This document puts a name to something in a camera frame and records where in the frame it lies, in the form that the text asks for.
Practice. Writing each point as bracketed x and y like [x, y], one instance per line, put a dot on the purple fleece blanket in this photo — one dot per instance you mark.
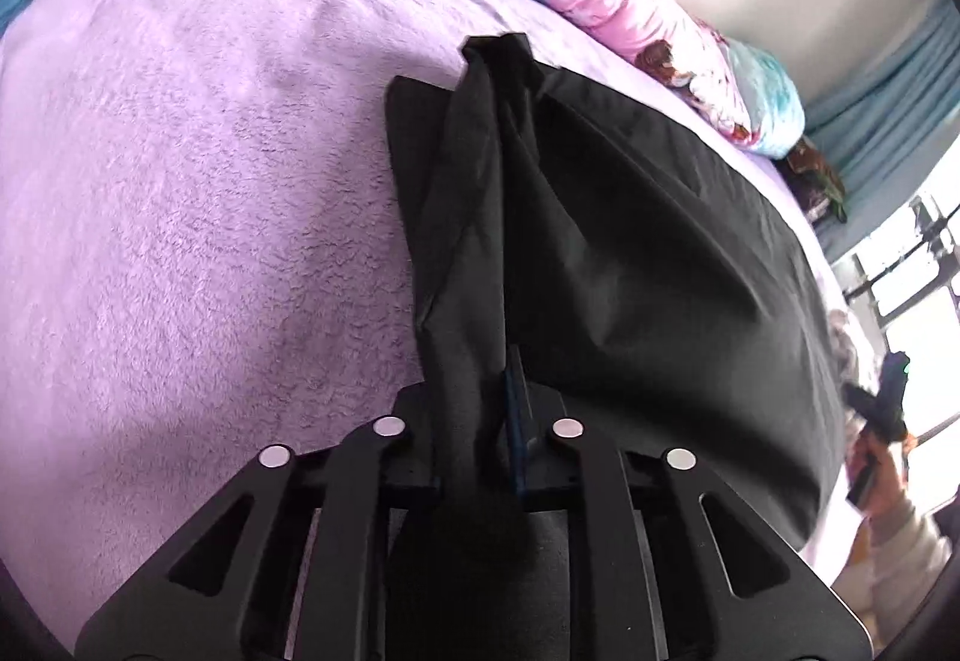
[187, 218]

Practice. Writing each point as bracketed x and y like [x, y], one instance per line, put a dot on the light blue curtain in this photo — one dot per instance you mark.
[885, 129]

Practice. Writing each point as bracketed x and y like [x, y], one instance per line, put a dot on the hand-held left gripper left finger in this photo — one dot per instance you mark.
[416, 451]

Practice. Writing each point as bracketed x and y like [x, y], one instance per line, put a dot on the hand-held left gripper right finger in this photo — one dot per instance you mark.
[516, 428]

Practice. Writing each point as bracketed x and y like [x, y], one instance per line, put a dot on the black jacket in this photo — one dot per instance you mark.
[637, 241]

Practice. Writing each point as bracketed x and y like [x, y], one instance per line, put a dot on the person's right hand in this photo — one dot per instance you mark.
[889, 473]

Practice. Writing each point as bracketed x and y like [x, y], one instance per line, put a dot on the black window frame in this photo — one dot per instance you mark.
[892, 278]

